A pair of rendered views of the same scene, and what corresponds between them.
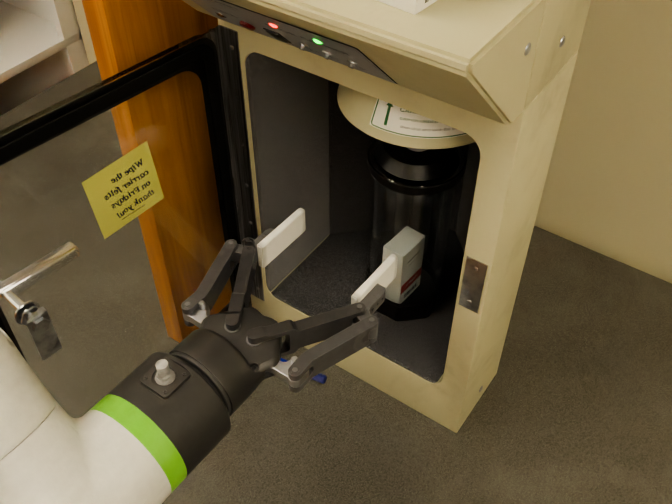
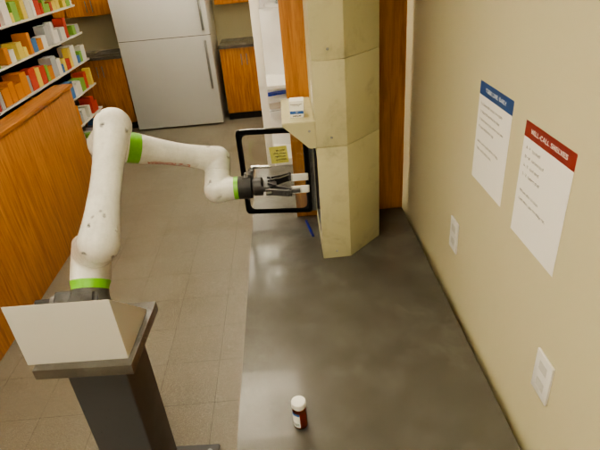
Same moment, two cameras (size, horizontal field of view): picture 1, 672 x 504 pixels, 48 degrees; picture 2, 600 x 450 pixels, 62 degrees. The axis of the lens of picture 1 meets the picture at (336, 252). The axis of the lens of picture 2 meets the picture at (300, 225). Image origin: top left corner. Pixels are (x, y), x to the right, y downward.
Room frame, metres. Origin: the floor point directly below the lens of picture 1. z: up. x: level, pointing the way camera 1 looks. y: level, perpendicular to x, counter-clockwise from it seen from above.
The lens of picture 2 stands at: (-0.54, -1.47, 2.05)
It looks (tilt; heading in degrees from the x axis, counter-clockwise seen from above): 30 degrees down; 55
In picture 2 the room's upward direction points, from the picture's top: 5 degrees counter-clockwise
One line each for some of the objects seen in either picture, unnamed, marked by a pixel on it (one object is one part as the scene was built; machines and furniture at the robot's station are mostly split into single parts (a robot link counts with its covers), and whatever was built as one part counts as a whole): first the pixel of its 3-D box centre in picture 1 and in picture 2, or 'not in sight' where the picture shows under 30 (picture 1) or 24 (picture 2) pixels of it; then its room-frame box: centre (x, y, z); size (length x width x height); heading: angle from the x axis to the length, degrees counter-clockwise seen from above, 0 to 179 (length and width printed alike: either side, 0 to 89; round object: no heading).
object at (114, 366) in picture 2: not in sight; (100, 337); (-0.36, 0.04, 0.92); 0.32 x 0.32 x 0.04; 53
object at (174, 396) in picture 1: (170, 409); (245, 186); (0.35, 0.14, 1.22); 0.09 x 0.06 x 0.12; 54
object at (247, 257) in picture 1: (242, 293); (279, 180); (0.48, 0.09, 1.22); 0.11 x 0.01 x 0.04; 178
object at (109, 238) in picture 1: (122, 260); (275, 172); (0.55, 0.22, 1.19); 0.30 x 0.01 x 0.40; 138
